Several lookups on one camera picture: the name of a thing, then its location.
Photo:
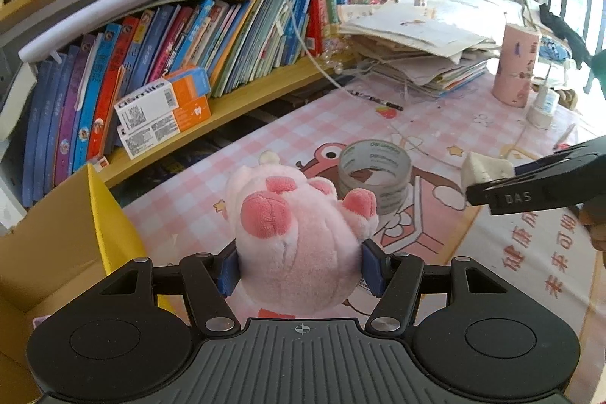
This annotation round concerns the clear tape roll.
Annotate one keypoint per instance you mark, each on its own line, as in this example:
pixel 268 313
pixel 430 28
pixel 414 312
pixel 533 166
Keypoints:
pixel 378 166

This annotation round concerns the pink plush toy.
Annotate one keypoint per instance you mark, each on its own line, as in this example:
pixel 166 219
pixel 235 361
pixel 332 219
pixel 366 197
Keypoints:
pixel 299 244

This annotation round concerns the row of books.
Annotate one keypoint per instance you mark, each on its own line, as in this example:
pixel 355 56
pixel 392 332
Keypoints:
pixel 72 118

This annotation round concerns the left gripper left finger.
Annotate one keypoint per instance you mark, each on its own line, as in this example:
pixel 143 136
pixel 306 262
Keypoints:
pixel 208 280

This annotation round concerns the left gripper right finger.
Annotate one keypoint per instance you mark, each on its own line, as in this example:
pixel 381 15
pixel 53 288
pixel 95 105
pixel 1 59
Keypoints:
pixel 395 280

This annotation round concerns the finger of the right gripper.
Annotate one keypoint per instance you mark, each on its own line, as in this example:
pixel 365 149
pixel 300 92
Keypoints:
pixel 546 185
pixel 558 157

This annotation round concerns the pink cylindrical cup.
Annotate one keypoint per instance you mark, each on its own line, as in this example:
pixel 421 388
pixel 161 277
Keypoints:
pixel 518 55

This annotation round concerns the orange white box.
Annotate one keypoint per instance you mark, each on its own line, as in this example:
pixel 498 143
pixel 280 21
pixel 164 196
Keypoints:
pixel 150 135
pixel 161 96

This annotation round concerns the stack of papers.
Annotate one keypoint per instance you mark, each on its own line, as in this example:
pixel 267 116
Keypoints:
pixel 433 52

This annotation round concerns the lower orange white box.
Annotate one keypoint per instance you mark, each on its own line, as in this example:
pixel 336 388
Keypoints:
pixel 150 135

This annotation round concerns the person right hand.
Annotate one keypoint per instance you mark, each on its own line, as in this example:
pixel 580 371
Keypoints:
pixel 592 215

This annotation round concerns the upper orange white box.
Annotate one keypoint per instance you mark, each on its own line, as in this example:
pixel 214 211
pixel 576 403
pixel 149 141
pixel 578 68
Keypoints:
pixel 161 96

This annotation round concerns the white glue bottle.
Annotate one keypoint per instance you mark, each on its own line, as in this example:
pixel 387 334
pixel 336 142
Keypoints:
pixel 541 113

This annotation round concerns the black pencil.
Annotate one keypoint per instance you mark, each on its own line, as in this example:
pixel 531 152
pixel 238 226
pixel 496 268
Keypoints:
pixel 375 99

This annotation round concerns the yellow cardboard box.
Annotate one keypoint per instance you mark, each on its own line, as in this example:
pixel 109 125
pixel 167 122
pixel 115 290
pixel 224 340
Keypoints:
pixel 67 242

